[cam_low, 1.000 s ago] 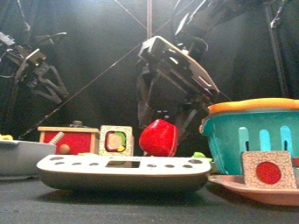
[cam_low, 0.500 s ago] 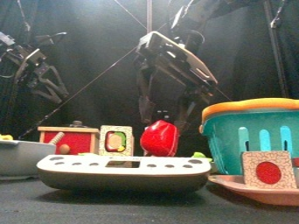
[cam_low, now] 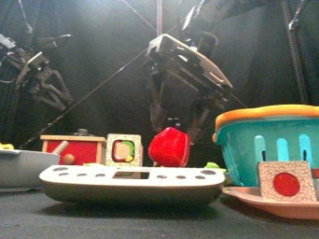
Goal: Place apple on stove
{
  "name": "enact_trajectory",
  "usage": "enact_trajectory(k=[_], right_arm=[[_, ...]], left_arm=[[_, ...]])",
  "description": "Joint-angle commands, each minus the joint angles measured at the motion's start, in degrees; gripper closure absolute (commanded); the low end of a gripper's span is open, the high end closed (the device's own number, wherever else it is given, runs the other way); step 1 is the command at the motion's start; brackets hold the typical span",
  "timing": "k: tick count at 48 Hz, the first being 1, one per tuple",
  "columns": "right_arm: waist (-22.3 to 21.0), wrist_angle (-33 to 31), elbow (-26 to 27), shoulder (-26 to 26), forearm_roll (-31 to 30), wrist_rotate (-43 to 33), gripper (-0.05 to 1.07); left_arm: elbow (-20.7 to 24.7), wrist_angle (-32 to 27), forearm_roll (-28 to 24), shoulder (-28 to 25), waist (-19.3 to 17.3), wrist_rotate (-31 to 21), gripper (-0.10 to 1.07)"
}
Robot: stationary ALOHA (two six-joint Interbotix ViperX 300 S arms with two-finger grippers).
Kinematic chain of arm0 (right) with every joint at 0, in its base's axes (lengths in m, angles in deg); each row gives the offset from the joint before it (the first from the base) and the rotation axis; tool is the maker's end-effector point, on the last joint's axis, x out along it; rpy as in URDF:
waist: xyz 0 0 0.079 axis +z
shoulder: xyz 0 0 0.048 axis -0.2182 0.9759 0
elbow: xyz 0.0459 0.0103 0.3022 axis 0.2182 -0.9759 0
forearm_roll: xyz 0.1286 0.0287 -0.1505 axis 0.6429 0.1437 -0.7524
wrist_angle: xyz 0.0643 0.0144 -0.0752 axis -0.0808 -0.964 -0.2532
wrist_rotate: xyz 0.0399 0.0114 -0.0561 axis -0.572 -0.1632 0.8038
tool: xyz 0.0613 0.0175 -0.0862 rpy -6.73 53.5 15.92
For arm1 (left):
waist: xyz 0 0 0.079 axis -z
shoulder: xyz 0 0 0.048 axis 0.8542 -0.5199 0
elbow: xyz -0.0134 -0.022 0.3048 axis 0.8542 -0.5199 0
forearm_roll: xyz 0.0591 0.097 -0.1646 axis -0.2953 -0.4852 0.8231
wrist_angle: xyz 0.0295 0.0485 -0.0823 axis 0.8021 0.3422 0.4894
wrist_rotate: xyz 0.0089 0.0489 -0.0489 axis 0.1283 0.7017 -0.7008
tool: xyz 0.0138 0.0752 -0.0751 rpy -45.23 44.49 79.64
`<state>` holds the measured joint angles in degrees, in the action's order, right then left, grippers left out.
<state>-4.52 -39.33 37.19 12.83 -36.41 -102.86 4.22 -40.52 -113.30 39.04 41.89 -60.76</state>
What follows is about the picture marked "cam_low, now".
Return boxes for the red wooden toy stove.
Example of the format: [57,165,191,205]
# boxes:
[38,128,108,166]

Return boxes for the teal basket orange rim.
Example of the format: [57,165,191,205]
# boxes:
[212,104,319,188]

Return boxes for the toy sushi block green filling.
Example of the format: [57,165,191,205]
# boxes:
[104,133,144,168]

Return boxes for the grey toy pot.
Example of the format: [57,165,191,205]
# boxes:
[0,148,62,190]

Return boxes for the white toy kitchen appliance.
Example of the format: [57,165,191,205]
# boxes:
[37,163,227,206]

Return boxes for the toy sushi roll block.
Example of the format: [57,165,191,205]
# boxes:
[256,160,319,203]

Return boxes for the pink plastic tray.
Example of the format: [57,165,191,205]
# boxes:
[220,185,319,221]

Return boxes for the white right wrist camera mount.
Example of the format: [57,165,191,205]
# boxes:
[147,33,235,91]

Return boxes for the thin white cord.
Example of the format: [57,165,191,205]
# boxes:
[18,48,149,148]
[120,0,159,33]

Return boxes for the metal frame pole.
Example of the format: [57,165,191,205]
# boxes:
[155,0,164,37]

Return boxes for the dark frame pole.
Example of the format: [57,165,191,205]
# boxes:
[280,0,309,105]

